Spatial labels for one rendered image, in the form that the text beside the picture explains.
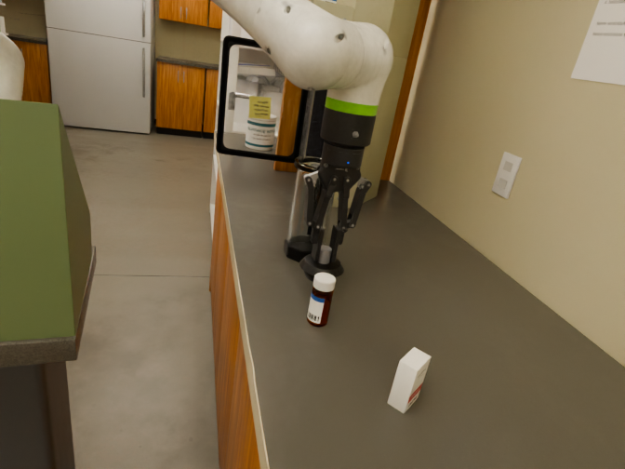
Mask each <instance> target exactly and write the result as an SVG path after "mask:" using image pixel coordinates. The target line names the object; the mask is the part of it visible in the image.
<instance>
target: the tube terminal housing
mask: <svg viewBox="0 0 625 469"><path fill-rule="evenodd" d="M337 4H340V5H344V6H348V7H353V8H354V12H353V17H352V21H356V22H367V23H371V24H374V25H376V26H378V27H379V28H380V29H381V30H382V31H383V32H384V33H386V34H387V36H388V37H389V39H390V41H391V43H392V49H393V63H392V69H391V71H390V73H389V76H388V78H387V80H386V83H385V85H384V88H383V90H382V93H381V96H380V100H379V107H378V111H377V116H376V121H375V125H374V129H373V134H372V139H371V142H370V145H368V146H366V147H365V150H364V155H363V160H362V165H361V167H360V172H361V177H363V178H366V179H368V180H369V181H370V182H371V183H372V185H371V187H370V188H369V190H368V191H367V193H366V196H365V199H364V202H363V203H365V202H366V201H368V200H370V199H372V198H374V197H376V196H377V193H378V188H379V182H380V177H381V173H382V169H383V165H384V160H385V156H386V153H387V148H388V144H389V139H390V136H391V131H392V124H393V119H394V116H395V111H396V107H397V102H398V99H399V95H400V90H401V86H402V82H403V78H404V74H405V69H406V62H407V57H408V53H409V49H410V45H411V41H412V36H413V32H414V28H415V24H416V20H417V15H418V12H419V4H420V0H337ZM356 188H357V183H356V184H355V185H354V186H353V187H352V188H351V189H350V197H349V199H348V208H350V207H351V204H352V200H353V197H354V193H355V190H356ZM338 206H339V192H335V196H334V201H333V207H336V208H337V207H338Z"/></svg>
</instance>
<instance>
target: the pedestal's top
mask: <svg viewBox="0 0 625 469"><path fill-rule="evenodd" d="M91 247H92V260H91V264H90V268H89V273H88V278H87V282H86V290H85V295H84V298H83V303H82V308H81V313H80V316H79V321H78V326H77V330H76V334H75V336H70V337H58V338H45V339H33V340H21V341H9V342H0V368H2V367H13V366H23V365H32V364H43V363H53V362H63V361H74V360H77V357H78V352H79V347H80V342H81V338H82V333H83V328H84V324H85V319H86V310H87V306H88V301H89V296H90V291H91V286H92V281H93V276H94V272H95V267H96V262H97V258H96V246H91Z"/></svg>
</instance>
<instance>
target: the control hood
mask: <svg viewBox="0 0 625 469"><path fill-rule="evenodd" d="M310 2H312V3H313V4H315V5H317V6H318V7H320V8H322V9H323V10H325V11H326V12H328V13H330V14H331V15H333V16H335V17H338V18H340V19H342V20H349V21H352V17H353V12H354V8H353V7H348V6H344V5H340V4H335V3H330V2H326V1H321V0H310Z"/></svg>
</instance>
